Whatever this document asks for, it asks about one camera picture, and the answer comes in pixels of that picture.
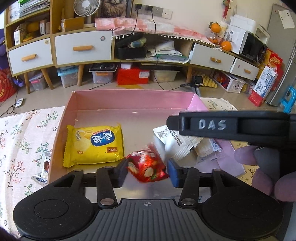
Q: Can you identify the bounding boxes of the red box under cabinet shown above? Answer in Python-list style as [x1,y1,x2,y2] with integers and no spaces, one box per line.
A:
[116,67,150,85]

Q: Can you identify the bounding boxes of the orange fruit upper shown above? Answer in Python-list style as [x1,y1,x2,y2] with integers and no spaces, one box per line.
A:
[209,22,221,34]

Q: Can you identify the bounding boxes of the clear plastic bin right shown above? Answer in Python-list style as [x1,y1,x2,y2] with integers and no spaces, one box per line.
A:
[150,70,178,83]

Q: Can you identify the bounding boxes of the yellow egg tray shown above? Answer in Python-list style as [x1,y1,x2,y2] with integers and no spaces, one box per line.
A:
[197,74,218,88]

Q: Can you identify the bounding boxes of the clear wrapped cracker packet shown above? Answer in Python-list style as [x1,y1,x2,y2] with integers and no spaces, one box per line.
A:
[195,138,222,158]

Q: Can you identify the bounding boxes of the blue plastic stool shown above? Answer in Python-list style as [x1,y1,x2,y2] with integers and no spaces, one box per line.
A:
[280,86,296,114]

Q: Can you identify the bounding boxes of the black white microwave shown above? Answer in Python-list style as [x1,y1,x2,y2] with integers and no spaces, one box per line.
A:
[224,25,267,64]

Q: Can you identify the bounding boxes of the blue lid plastic bin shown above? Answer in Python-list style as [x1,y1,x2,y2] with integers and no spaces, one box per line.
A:
[57,66,78,88]

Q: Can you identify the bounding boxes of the orange fruit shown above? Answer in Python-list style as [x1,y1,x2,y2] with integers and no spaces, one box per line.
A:
[220,41,232,51]
[209,22,221,34]

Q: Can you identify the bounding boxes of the blue white milk carton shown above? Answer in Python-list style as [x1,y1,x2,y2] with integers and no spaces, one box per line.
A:
[248,66,278,107]

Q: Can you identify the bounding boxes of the white gift box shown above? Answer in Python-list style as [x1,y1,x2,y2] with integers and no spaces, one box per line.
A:
[212,70,246,94]

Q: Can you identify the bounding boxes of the white snack packet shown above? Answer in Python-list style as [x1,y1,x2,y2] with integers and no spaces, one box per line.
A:
[153,125,203,162]

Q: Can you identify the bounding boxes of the framed cat picture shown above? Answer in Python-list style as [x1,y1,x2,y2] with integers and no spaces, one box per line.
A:
[101,0,133,18]

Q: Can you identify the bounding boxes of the pink cardboard box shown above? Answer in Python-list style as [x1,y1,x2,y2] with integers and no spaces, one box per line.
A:
[48,89,207,183]

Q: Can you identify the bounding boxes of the small white desk fan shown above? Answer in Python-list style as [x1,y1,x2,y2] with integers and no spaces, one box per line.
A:
[73,0,101,24]

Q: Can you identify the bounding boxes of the pink folded blanket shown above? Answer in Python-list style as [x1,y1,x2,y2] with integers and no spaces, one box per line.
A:
[95,18,212,45]

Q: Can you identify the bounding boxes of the black camera on tripod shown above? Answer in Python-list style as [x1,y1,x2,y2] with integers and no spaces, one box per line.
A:
[180,75,204,97]

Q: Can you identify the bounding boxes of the right hand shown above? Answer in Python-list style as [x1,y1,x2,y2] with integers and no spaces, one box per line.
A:
[234,146,295,202]

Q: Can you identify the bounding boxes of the wooden white drawer cabinet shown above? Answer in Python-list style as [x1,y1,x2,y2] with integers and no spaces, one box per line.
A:
[4,1,259,87]

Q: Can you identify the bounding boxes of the yellow chips packet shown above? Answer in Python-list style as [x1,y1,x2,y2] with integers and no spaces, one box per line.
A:
[63,125,125,168]

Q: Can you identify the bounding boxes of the black storage bin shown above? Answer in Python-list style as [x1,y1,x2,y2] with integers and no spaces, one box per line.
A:
[115,33,147,60]

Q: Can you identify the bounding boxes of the red snack packet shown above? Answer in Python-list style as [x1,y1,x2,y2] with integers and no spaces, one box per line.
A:
[127,144,169,183]

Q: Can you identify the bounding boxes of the orange fruit lower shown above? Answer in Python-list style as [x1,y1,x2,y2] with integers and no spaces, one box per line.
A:
[220,41,232,51]

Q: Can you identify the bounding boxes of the wall power sockets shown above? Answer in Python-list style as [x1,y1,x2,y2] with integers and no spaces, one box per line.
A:
[132,4,173,20]

